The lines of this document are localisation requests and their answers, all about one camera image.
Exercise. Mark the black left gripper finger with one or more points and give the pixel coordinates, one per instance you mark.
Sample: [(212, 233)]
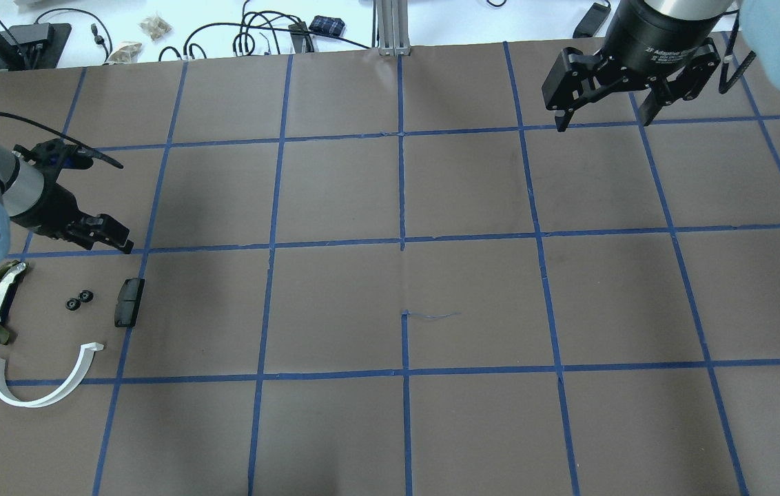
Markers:
[(126, 246)]

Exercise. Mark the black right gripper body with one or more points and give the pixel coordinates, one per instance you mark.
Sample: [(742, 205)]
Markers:
[(650, 36)]

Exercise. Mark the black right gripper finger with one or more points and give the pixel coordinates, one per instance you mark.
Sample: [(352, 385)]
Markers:
[(653, 103), (563, 115)]

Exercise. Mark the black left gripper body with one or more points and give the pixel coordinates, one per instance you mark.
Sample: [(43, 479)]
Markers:
[(47, 206)]

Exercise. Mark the small black gear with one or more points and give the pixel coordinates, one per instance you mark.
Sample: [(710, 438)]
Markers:
[(86, 295)]

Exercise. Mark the black bearing gear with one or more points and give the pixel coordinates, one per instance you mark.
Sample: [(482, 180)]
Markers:
[(73, 304)]

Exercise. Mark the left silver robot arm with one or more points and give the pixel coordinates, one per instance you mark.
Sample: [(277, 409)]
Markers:
[(31, 196)]

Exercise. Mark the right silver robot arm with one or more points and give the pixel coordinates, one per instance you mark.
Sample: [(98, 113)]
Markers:
[(755, 35)]

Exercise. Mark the black brake pad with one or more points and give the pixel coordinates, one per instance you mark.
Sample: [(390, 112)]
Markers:
[(128, 302)]

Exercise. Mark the black power brick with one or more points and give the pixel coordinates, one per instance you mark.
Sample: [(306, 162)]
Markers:
[(592, 20)]

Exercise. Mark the blue checkered pouch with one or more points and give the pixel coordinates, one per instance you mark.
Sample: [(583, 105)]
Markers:
[(327, 26)]

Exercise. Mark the aluminium frame post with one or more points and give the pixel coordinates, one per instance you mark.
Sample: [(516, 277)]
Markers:
[(391, 27)]

